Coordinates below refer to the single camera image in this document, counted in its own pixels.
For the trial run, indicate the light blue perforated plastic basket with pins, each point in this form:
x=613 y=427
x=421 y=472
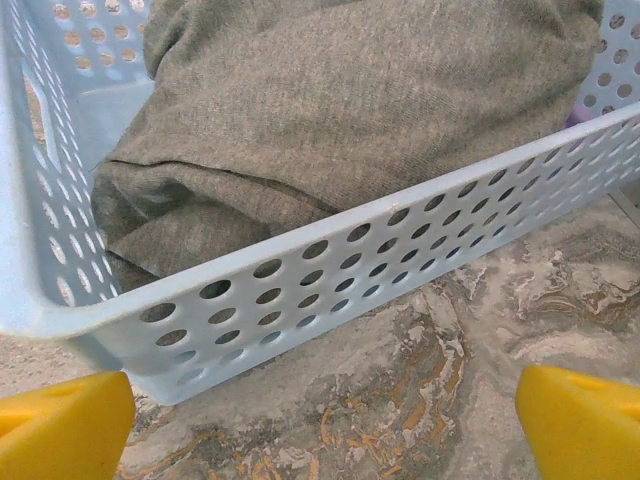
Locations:
x=30 y=320

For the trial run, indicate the purple printed t-shirt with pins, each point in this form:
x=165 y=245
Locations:
x=576 y=119

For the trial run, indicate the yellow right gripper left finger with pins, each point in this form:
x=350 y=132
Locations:
x=60 y=430

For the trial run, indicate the aluminium side rail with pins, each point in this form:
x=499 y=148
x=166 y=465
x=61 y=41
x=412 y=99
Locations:
x=629 y=207

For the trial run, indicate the grey green t-shirt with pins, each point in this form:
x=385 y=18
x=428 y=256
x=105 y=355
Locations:
x=350 y=100

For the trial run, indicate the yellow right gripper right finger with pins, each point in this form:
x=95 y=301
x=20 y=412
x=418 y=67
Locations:
x=585 y=430

